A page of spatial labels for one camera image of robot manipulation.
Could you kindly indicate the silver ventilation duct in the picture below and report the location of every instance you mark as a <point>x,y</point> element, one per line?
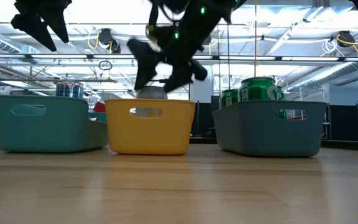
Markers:
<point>322,76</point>

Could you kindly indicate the blue silver Red Bull can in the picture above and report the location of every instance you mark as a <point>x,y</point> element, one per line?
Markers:
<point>69,90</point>

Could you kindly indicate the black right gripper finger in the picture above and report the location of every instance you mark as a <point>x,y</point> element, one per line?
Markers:
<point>182,74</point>
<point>146,59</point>

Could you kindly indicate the white square column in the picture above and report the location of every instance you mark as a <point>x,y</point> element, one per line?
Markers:
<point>202,90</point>

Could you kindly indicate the green soda can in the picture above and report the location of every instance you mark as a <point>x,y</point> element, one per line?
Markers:
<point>228,99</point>
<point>258,89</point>

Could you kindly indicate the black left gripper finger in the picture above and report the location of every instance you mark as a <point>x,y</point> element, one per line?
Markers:
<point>57,21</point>
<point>33,28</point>

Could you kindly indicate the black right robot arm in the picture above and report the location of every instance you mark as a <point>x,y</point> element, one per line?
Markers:
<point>210,12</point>

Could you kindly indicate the black partition panels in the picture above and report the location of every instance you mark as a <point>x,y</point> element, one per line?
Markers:
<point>343,124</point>

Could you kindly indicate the dark blue-grey plastic bin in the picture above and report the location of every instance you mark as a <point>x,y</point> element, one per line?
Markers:
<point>259,137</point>

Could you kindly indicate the red background object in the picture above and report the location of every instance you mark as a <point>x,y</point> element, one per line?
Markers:
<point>99,107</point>

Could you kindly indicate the white blue Spindrift can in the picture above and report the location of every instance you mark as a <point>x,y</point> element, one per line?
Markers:
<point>152,93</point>

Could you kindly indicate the yellow plastic bin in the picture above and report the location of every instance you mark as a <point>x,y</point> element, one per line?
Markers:
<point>149,137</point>

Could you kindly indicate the white rounded background object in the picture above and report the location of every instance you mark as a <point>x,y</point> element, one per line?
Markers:
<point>3,90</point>

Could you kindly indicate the teal plastic bin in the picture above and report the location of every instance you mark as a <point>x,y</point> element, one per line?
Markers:
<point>42,133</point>

